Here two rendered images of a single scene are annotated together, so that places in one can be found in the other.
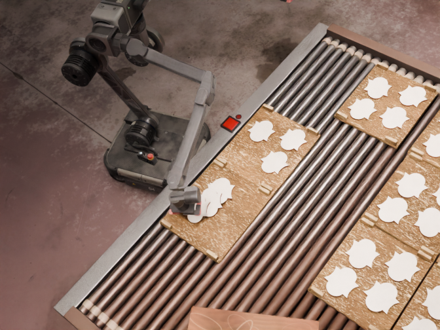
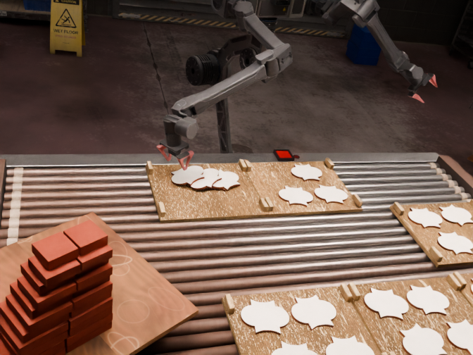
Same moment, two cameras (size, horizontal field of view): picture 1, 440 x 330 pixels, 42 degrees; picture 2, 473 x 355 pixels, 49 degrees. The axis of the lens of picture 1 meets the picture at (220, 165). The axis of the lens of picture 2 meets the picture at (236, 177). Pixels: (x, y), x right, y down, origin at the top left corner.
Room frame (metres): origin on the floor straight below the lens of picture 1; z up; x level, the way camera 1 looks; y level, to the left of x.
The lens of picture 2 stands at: (-0.24, -0.58, 2.11)
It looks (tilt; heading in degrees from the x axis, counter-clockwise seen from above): 33 degrees down; 19
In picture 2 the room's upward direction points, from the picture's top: 12 degrees clockwise
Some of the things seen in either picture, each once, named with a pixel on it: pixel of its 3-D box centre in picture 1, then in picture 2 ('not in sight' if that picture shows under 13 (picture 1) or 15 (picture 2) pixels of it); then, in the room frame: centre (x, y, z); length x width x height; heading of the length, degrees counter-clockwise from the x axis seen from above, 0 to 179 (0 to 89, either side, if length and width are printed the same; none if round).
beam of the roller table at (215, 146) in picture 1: (211, 152); (246, 163); (1.65, 0.03, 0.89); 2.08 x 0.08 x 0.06; 131
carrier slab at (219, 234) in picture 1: (216, 209); (205, 190); (1.30, 0.06, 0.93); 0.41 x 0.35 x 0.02; 132
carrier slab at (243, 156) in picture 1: (267, 148); (300, 186); (1.58, -0.25, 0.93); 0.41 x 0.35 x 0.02; 132
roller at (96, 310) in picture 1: (229, 162); (255, 177); (1.56, -0.05, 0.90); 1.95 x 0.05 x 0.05; 131
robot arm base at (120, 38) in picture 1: (122, 42); (238, 7); (1.94, 0.31, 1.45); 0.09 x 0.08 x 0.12; 149
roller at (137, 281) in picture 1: (238, 167); (258, 183); (1.52, -0.08, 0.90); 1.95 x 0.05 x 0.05; 131
